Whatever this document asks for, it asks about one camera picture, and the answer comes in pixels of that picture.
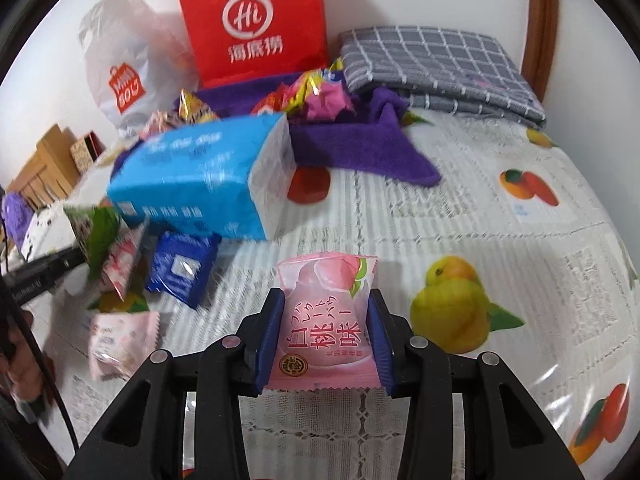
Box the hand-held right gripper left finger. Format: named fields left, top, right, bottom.
left=62, top=286, right=287, bottom=480

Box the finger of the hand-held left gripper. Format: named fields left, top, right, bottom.
left=30, top=245, right=91, bottom=282

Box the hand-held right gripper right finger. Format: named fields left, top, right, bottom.
left=366, top=290, right=571, bottom=480

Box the green snack packet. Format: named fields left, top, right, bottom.
left=64, top=205, right=121, bottom=281

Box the pink peach snack packet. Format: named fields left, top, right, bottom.
left=262, top=255, right=390, bottom=393

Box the pale pink snowflake snack packet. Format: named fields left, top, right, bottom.
left=89, top=310, right=162, bottom=381

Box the blue tissue pack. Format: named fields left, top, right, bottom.
left=106, top=112, right=298, bottom=241

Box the purple towel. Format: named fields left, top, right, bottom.
left=172, top=72, right=443, bottom=188

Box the pile of assorted snack packets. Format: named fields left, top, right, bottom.
left=142, top=60, right=357, bottom=128

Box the white spotted plush toy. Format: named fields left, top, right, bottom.
left=22, top=210, right=76, bottom=261

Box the purple plush toy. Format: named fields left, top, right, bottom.
left=0, top=192, right=33, bottom=256

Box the wooden headboard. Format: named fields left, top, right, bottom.
left=7, top=124, right=83, bottom=206

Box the dark blue snack packet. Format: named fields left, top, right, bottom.
left=146, top=231, right=222, bottom=311

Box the fruit print tablecloth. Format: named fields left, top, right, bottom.
left=20, top=105, right=640, bottom=480

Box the white plastic shopping bag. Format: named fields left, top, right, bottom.
left=77, top=0, right=201, bottom=131

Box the grey plaid folded cloth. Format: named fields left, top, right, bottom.
left=337, top=25, right=547, bottom=128

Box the red paper bag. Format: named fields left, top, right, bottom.
left=176, top=0, right=328, bottom=90

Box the brown wooden door frame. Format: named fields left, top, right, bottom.
left=520, top=0, right=558, bottom=106

